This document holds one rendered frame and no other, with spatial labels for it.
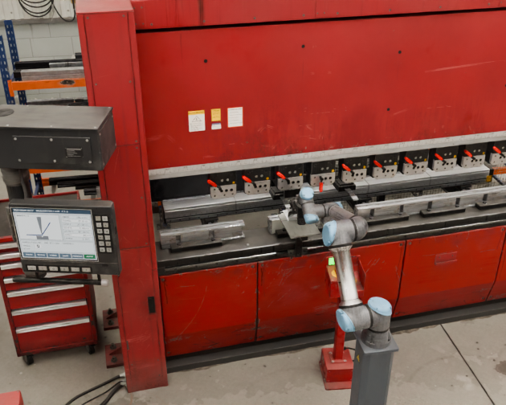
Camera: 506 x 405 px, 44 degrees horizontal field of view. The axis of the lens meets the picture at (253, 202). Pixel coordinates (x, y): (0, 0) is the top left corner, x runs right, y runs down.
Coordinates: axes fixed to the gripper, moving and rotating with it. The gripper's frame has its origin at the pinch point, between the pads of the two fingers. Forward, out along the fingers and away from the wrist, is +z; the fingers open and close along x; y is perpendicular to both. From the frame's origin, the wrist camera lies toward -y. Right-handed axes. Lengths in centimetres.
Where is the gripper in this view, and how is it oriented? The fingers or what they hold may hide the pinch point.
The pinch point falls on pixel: (294, 217)
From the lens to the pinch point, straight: 374.0
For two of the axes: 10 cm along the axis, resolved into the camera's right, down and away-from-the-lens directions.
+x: -9.7, 1.2, -2.2
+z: -1.6, 3.5, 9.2
